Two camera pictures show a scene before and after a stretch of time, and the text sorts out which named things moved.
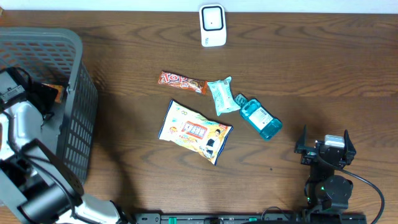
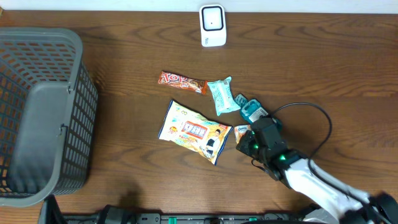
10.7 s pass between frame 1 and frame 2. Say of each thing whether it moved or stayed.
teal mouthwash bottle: stayed
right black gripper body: moved
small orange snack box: moved
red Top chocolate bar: stayed
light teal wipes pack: stayed
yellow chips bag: stayed
